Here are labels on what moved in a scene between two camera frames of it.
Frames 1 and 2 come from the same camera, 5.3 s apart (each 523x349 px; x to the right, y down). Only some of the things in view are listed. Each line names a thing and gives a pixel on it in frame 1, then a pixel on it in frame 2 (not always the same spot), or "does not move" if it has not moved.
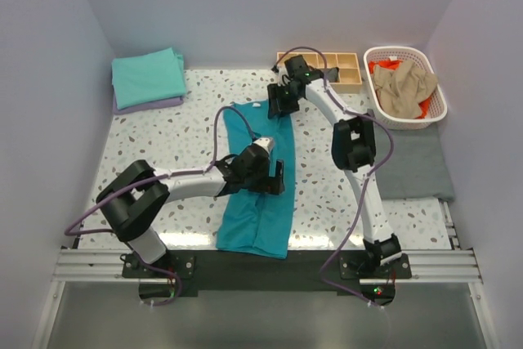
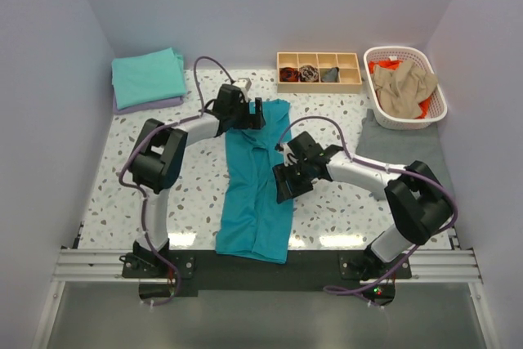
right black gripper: (274, 95) to (282, 173)
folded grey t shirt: (417, 167) does not move
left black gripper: (272, 185) to (251, 121)
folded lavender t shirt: (146, 106) does not move
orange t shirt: (392, 64) does not move
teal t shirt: (254, 223) does not move
